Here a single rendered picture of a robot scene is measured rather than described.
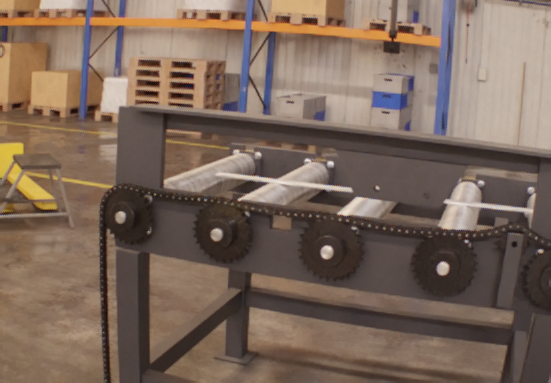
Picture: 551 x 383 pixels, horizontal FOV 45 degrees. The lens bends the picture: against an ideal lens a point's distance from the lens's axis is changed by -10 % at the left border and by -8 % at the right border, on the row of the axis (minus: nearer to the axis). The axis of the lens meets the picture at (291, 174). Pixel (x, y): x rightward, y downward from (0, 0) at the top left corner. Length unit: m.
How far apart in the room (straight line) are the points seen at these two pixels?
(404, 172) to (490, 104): 9.02
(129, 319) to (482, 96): 9.08
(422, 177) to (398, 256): 0.21
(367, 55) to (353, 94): 0.64
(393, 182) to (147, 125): 0.69
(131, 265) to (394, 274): 0.76
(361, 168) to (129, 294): 0.78
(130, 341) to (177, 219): 0.43
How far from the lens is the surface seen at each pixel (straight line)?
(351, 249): 1.83
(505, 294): 1.80
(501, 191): 2.76
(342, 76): 11.10
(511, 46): 10.81
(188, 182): 2.33
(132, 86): 10.35
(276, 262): 1.95
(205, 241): 1.96
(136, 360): 2.23
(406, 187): 1.84
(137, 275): 2.11
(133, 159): 2.07
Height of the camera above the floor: 1.37
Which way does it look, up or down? 11 degrees down
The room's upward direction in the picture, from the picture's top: 4 degrees clockwise
